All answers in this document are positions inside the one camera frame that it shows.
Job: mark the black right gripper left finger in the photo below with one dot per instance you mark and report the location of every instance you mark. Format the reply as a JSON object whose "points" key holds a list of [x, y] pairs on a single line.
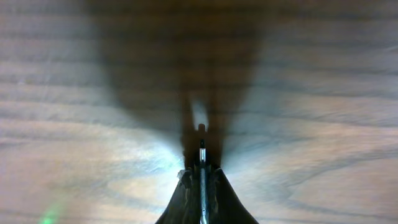
{"points": [[184, 205]]}

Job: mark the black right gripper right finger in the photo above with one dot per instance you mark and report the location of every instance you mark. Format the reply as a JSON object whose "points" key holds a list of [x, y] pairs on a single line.
{"points": [[224, 206]]}

